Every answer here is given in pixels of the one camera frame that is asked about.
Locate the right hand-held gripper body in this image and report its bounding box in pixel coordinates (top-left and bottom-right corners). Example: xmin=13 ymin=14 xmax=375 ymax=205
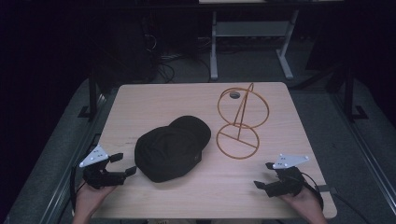
xmin=266 ymin=153 xmax=310 ymax=199

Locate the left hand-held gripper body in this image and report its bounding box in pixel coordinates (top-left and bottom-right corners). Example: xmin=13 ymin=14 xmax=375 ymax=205
xmin=78 ymin=144 xmax=128 ymax=190

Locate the black cap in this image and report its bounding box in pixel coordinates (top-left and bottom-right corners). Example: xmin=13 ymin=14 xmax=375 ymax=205
xmin=134 ymin=115 xmax=212 ymax=184

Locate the gold wire hat stand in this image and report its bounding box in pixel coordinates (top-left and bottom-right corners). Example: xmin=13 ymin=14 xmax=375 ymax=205
xmin=216 ymin=82 xmax=271 ymax=161

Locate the person's left hand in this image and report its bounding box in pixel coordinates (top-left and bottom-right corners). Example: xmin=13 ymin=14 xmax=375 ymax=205
xmin=72 ymin=182 xmax=117 ymax=224

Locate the person's right hand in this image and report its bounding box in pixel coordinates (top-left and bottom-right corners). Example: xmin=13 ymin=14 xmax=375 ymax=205
xmin=279 ymin=186 xmax=329 ymax=224

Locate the grey table edge clamp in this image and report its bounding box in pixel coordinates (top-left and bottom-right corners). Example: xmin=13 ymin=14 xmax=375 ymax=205
xmin=317 ymin=184 xmax=338 ymax=194

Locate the black metal stand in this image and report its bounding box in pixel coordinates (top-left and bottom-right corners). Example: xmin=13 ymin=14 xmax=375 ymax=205
xmin=78 ymin=69 xmax=106 ymax=123
xmin=340 ymin=66 xmax=369 ymax=123

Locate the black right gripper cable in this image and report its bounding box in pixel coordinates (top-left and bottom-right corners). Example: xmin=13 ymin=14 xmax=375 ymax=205
xmin=297 ymin=172 xmax=325 ymax=210

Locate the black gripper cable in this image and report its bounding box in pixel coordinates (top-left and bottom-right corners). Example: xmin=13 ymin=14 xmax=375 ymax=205
xmin=69 ymin=146 xmax=96 ymax=217
xmin=297 ymin=172 xmax=325 ymax=210

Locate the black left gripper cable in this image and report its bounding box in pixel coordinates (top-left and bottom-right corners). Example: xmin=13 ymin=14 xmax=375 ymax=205
xmin=69 ymin=146 xmax=96 ymax=217

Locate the metal floor rail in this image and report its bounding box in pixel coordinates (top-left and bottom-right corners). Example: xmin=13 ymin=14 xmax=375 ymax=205
xmin=36 ymin=92 xmax=108 ymax=224
xmin=330 ymin=91 xmax=396 ymax=216

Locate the bundle of floor cables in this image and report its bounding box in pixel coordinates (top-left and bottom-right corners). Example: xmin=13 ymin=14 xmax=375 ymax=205
xmin=141 ymin=31 xmax=213 ymax=84

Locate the white metal desk frame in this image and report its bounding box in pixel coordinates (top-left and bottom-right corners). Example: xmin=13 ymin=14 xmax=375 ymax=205
xmin=209 ymin=8 xmax=301 ymax=80

